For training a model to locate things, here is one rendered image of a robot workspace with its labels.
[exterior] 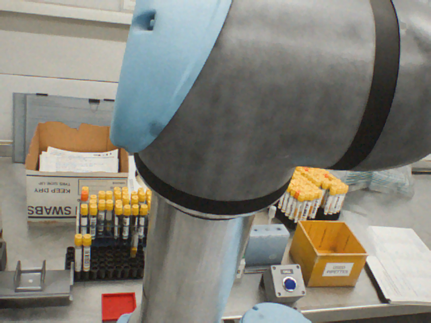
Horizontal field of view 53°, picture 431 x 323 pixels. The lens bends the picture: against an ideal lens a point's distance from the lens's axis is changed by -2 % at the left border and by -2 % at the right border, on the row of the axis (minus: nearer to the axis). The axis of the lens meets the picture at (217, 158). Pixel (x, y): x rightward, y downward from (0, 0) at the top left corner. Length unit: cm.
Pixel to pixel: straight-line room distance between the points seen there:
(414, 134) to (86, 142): 116
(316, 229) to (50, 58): 86
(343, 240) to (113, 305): 59
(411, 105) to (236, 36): 10
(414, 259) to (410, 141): 105
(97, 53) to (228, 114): 111
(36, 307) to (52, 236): 22
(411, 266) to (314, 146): 104
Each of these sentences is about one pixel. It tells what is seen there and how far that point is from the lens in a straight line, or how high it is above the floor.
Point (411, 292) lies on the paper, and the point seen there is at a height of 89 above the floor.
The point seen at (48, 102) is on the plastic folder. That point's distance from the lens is 136.
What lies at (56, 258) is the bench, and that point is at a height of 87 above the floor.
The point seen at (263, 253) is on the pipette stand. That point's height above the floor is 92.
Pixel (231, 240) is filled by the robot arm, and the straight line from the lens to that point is 33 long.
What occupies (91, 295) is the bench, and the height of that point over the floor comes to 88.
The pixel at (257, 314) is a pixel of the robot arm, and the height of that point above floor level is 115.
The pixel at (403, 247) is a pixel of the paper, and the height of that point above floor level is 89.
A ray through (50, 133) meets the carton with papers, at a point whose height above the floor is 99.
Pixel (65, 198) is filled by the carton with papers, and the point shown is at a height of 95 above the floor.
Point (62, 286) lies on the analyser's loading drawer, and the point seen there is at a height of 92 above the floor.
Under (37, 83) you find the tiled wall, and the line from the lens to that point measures 136.
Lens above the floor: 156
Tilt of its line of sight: 26 degrees down
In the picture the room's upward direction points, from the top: 11 degrees clockwise
